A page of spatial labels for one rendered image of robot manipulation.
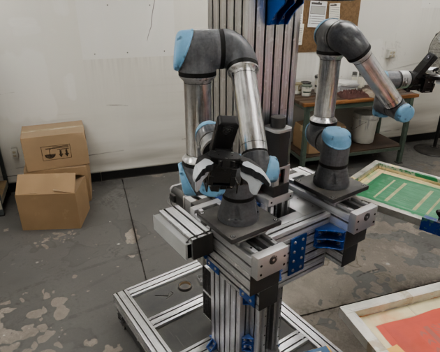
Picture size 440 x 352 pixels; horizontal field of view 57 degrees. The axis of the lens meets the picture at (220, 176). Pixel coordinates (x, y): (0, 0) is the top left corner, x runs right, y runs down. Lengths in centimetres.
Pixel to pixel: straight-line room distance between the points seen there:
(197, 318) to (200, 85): 167
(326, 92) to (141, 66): 304
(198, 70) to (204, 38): 9
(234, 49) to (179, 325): 177
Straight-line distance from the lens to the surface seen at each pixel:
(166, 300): 274
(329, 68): 175
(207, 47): 123
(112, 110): 461
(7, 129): 472
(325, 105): 178
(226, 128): 86
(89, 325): 298
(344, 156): 172
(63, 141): 423
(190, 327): 255
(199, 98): 127
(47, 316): 314
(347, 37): 163
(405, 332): 161
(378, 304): 163
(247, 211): 142
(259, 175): 83
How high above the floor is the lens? 202
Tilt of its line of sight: 25 degrees down
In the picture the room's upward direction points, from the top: straight up
